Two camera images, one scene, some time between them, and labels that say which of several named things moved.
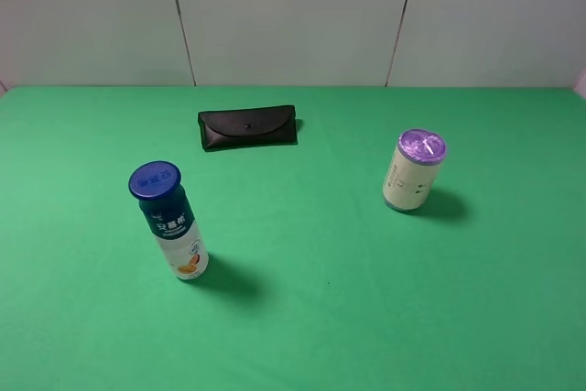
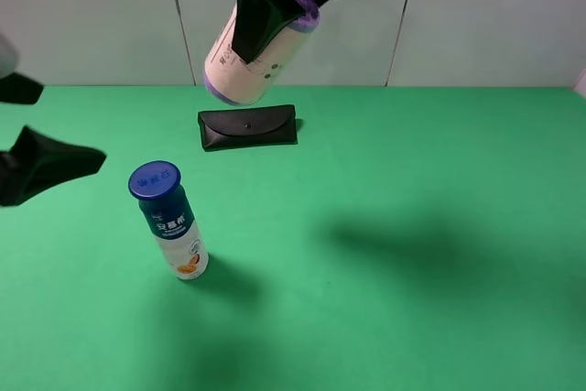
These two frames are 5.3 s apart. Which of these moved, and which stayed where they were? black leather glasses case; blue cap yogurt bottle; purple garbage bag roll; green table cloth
Moved: purple garbage bag roll
Stayed: blue cap yogurt bottle; black leather glasses case; green table cloth
